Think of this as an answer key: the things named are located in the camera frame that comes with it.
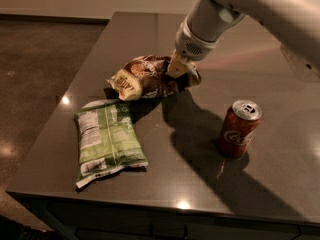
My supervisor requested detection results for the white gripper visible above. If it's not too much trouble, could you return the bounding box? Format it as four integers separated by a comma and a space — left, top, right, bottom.
166, 17, 219, 78

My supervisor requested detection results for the brown chip bag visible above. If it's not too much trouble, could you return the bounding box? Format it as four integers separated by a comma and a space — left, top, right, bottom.
108, 55, 201, 101

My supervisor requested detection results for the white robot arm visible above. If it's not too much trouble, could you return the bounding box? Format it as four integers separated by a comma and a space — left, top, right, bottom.
167, 0, 320, 78

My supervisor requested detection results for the green jalapeno chip bag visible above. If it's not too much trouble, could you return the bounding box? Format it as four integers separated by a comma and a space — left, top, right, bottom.
74, 99, 148, 189

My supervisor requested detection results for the red cola can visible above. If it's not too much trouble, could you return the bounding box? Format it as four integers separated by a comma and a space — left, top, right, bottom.
218, 100, 262, 158

